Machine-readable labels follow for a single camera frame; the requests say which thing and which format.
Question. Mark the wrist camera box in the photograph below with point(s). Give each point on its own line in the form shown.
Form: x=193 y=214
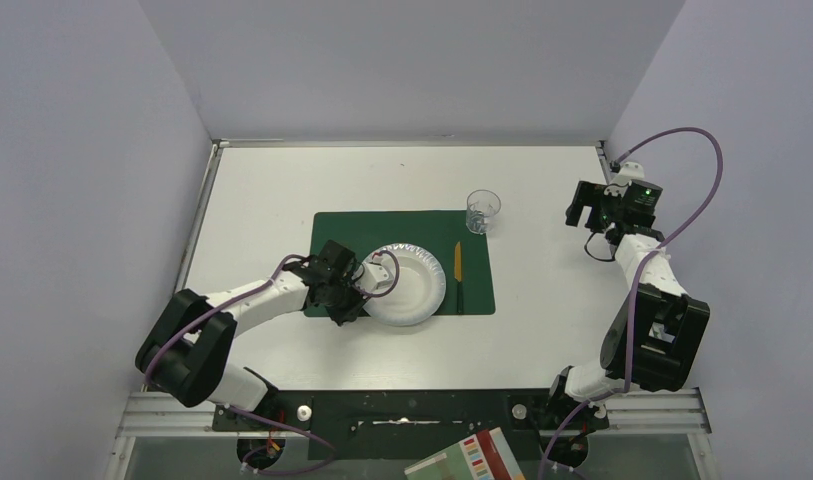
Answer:
x=374 y=280
x=628 y=173

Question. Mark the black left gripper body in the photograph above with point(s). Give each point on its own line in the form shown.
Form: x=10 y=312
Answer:
x=352 y=291

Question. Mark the green placemat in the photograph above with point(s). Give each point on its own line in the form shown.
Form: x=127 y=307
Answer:
x=437 y=231

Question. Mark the clear plastic cup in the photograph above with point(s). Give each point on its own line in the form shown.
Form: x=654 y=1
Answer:
x=482 y=207

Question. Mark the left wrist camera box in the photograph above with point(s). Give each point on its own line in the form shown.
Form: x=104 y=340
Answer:
x=374 y=280

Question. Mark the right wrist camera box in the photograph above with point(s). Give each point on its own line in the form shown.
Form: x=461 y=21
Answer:
x=628 y=173

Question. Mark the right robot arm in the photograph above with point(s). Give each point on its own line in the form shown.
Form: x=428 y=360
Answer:
x=653 y=340

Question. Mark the white plate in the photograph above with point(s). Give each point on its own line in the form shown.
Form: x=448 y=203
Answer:
x=419 y=290

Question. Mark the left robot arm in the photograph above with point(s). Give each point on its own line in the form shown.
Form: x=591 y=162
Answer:
x=187 y=352

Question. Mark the aluminium frame rail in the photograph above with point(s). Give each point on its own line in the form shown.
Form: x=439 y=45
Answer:
x=159 y=415

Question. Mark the gold knife black handle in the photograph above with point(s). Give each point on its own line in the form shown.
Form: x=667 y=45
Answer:
x=459 y=278

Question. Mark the colourful booklet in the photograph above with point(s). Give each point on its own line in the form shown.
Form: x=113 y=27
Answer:
x=485 y=455

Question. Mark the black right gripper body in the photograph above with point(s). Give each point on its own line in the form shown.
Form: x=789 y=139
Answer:
x=576 y=205

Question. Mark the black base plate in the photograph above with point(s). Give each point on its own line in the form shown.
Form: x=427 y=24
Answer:
x=411 y=424

